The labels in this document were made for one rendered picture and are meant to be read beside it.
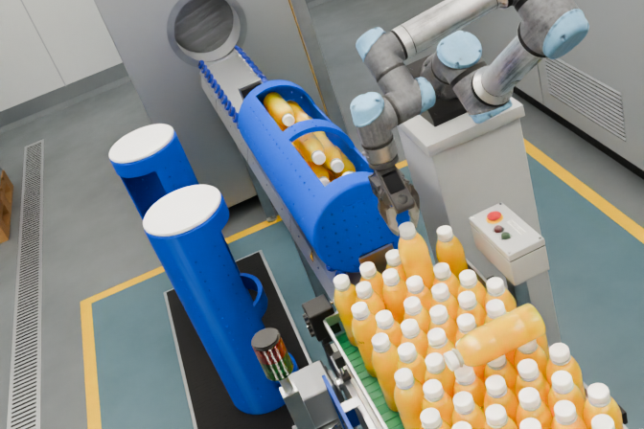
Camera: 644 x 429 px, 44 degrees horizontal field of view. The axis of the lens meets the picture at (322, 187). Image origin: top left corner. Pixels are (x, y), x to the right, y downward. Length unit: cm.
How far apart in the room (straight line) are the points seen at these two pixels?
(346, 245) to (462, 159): 48
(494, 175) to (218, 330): 109
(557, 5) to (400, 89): 40
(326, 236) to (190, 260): 66
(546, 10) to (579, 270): 184
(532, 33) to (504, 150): 64
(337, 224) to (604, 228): 186
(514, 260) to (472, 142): 56
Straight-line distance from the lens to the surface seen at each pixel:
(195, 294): 273
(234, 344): 286
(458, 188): 245
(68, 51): 712
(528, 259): 197
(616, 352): 319
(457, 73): 223
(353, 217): 213
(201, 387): 335
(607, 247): 364
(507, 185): 253
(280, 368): 170
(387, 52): 180
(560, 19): 187
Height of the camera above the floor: 233
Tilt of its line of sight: 31 degrees down
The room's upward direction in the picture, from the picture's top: 20 degrees counter-clockwise
